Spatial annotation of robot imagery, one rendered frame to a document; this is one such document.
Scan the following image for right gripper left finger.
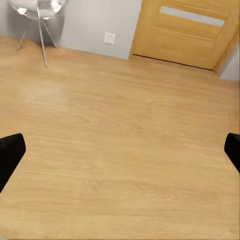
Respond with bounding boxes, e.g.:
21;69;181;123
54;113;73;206
0;133;26;193

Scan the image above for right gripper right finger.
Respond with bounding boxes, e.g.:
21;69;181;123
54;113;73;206
224;133;240;173

